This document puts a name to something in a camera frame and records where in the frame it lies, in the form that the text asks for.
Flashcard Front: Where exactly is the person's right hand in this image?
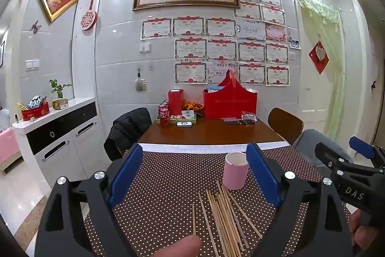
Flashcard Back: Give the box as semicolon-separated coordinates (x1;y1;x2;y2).
348;209;379;250

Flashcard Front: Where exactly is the person's left hand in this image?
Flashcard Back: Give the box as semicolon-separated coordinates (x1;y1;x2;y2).
152;235;201;257

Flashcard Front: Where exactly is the brown wooden chair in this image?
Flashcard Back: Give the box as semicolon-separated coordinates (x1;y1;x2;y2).
268;108;304;145

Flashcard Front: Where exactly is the white sideboard cabinet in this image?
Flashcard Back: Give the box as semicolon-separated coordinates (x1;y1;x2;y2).
13;98;111;196

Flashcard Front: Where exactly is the pink cylindrical utensil holder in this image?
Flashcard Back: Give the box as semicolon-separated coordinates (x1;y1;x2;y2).
223;152;249;191

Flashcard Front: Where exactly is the red diamond door decoration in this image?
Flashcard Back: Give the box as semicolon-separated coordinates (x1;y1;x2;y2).
309;41;329;74

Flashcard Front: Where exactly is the brown polka dot tablecloth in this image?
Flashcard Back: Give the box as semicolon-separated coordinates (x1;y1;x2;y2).
114;146;322;256

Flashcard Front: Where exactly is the dark snack packet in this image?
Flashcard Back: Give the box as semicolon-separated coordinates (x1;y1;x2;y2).
223;112;258;125

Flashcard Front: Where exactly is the pink box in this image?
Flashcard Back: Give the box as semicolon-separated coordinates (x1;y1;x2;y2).
0;127;19;163

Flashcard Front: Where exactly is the award certificate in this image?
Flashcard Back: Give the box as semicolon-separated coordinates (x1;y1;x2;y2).
172;16;205;37
174;61;207;85
174;37;207;61
265;65;290;87
205;18;237;39
140;18;172;40

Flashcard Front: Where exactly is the black jacket on chair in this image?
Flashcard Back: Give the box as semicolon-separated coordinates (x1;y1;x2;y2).
104;108;152;161

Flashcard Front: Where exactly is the red tin box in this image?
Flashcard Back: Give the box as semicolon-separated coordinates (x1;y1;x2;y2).
21;100;50;121

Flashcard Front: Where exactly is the small potted green plant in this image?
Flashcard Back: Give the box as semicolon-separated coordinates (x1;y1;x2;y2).
50;79;72;110

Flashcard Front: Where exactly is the red gift bag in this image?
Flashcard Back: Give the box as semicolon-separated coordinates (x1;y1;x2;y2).
203;69;258;120

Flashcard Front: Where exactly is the green door curtain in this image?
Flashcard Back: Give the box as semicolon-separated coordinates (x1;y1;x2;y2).
297;0;346;140

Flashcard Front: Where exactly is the red cola can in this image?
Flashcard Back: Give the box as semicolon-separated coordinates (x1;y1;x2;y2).
159;108;170;127

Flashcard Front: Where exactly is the white small device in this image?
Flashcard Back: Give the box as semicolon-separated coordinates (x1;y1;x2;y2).
176;121;193;128

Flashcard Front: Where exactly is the green flat box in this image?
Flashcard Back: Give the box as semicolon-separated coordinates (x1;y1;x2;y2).
168;113;197;124

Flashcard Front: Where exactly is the hanging round brush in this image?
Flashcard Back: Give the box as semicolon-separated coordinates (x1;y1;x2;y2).
135;68;147;92

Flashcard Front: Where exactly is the orange snack bag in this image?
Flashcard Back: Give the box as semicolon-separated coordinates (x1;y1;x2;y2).
182;100;204;112

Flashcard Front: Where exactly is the red tall box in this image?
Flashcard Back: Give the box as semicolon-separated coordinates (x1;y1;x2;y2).
168;89;184;115

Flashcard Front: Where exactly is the round red paper ornament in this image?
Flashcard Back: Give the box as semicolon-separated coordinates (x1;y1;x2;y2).
80;0;97;31

